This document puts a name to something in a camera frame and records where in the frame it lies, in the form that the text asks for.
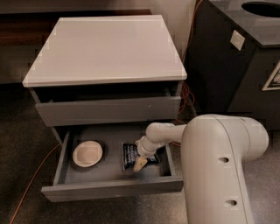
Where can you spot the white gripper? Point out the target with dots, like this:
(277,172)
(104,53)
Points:
(143,151)

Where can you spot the white bowl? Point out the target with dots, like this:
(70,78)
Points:
(87,154)

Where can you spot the white label on bin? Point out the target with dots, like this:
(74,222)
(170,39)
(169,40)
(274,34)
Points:
(237,40)

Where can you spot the blue chip bag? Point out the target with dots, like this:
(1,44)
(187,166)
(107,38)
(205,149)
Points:
(130,154)

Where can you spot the grey top drawer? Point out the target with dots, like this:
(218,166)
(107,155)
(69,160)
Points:
(109,111)

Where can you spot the grey drawer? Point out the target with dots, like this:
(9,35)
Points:
(109,111)
(108,178)

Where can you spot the black trash bin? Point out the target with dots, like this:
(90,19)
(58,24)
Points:
(225,80)

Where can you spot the framed sign on bin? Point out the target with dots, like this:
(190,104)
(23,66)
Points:
(273,82)

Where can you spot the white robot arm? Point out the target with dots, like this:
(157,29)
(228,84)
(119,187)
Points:
(212,150)

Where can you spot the grey three-drawer cabinet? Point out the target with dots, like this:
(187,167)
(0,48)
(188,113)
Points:
(102,58)

